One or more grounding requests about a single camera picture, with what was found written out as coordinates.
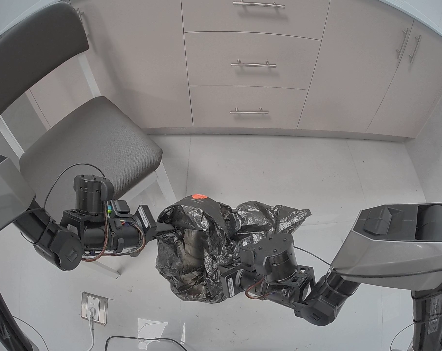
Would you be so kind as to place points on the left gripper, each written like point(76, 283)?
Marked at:
point(127, 234)

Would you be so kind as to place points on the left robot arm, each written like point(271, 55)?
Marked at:
point(9, 196)

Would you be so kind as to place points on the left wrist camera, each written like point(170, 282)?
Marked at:
point(121, 207)

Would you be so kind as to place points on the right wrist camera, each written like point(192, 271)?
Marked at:
point(248, 256)

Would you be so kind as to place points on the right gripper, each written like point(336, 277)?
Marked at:
point(242, 282)

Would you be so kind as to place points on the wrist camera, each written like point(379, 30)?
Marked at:
point(121, 207)
point(248, 256)

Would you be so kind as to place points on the grey padded chair white legs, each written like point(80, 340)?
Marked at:
point(89, 141)

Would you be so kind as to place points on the black plastic bag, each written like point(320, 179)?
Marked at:
point(191, 247)

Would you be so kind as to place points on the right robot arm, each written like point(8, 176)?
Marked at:
point(389, 247)

